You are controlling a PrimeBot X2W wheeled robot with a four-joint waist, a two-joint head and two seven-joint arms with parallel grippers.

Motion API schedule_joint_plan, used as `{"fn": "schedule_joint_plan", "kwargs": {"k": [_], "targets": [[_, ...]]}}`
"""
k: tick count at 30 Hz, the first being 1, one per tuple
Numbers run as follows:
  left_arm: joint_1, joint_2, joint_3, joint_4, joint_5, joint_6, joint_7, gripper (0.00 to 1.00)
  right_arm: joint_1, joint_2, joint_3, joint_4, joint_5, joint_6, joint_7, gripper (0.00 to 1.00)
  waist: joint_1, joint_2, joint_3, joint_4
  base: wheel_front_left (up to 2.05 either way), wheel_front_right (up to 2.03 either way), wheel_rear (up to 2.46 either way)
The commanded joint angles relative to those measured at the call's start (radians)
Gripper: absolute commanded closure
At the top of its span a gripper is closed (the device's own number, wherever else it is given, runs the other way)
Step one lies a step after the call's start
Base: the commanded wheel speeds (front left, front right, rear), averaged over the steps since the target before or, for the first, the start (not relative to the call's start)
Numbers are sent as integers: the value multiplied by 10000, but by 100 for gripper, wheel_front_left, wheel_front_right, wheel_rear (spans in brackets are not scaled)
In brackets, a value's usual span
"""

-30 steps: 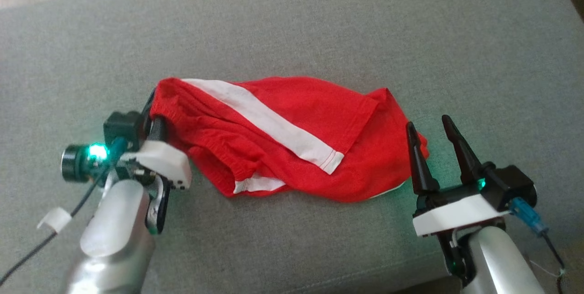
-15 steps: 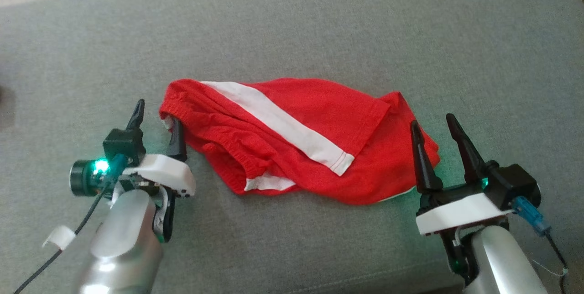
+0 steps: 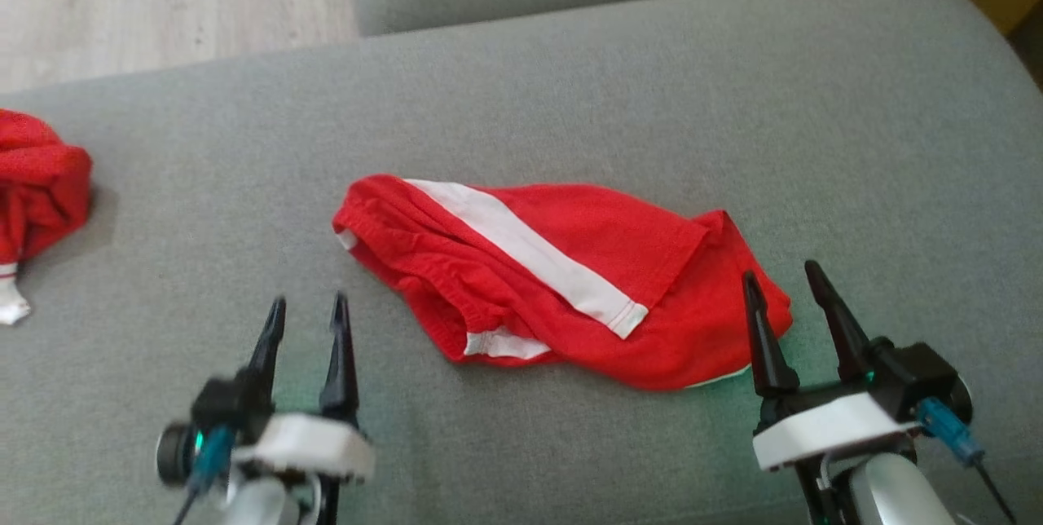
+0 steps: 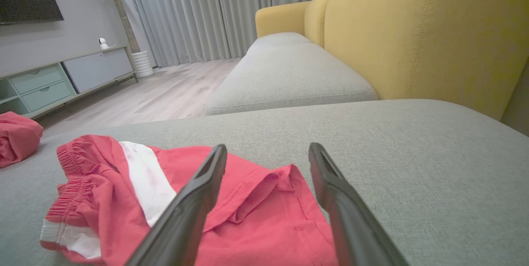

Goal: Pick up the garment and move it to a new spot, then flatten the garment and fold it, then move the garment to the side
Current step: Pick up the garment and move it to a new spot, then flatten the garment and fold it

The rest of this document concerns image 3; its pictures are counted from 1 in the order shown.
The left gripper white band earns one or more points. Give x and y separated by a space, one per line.
305 447

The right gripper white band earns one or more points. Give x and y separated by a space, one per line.
831 427

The red shorts white stripe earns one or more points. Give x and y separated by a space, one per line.
570 264

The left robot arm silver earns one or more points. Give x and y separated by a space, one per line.
261 505

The red garment white cuff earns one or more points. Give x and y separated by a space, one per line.
37 183

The grey fabric sofa seat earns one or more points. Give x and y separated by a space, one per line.
570 101

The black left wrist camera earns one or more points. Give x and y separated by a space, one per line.
220 411

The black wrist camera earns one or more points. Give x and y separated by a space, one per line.
220 411
921 374

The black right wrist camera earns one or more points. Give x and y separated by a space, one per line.
921 374

